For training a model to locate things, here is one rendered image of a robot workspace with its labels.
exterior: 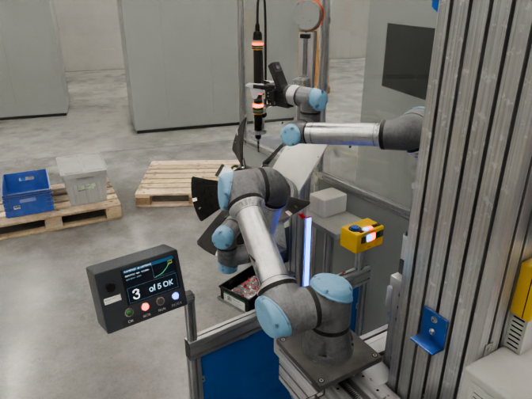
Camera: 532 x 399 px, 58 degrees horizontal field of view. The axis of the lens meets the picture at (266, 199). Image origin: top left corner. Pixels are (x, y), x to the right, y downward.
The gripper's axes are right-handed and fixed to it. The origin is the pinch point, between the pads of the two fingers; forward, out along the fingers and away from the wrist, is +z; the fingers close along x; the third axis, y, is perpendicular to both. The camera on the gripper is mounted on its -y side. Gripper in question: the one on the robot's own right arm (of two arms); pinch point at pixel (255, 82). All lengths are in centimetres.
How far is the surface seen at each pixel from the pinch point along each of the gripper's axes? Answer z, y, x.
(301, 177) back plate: -2, 48, 27
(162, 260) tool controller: -30, 42, -69
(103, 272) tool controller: -27, 40, -86
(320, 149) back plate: -5, 36, 38
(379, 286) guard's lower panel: -28, 117, 67
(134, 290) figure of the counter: -30, 48, -79
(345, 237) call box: -39, 62, 15
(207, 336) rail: -31, 80, -54
